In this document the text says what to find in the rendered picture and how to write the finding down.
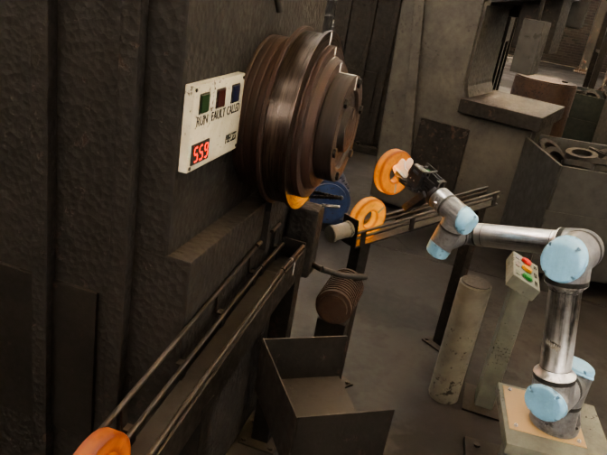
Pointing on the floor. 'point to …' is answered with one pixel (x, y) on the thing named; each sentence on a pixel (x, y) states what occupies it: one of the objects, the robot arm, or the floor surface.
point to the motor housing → (337, 304)
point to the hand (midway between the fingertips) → (395, 166)
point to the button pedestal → (502, 339)
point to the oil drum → (539, 86)
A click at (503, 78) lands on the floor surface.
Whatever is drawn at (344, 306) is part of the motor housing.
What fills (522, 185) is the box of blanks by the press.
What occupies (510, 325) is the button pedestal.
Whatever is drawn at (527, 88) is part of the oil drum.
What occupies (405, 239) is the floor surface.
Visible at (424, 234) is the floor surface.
